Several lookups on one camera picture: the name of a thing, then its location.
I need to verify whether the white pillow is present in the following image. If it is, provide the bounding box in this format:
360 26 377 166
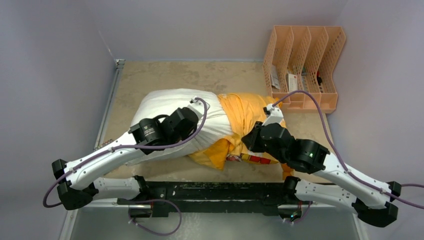
127 88 233 166

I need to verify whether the orange cartoon pillowcase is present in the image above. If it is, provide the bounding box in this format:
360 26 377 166
189 93 280 170

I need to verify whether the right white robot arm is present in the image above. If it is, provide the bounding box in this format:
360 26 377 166
241 121 402 228

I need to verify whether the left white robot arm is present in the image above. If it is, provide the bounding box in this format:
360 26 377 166
51 102 208 210

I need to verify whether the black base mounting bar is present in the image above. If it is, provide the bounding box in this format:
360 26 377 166
117 181 309 219

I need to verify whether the white paper packet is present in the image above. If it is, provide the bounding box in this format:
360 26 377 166
270 65 281 90

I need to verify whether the white label box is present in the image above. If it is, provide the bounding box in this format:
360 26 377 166
286 73 298 92

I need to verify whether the marker pen pack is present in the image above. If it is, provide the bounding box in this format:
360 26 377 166
93 139 114 152

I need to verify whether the pink plastic file organizer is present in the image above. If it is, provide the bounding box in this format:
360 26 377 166
262 25 346 114

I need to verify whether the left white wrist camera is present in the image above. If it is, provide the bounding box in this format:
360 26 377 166
187 96 210 120

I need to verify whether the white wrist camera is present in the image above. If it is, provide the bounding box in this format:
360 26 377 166
262 103 284 126
187 96 210 120

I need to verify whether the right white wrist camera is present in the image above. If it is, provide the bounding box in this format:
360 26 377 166
262 103 284 126

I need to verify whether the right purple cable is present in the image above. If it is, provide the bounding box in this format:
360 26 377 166
271 90 424 225

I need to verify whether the purple cable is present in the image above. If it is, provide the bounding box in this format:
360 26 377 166
42 96 183 237
271 90 424 225

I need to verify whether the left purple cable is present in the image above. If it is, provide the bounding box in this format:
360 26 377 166
42 96 183 237

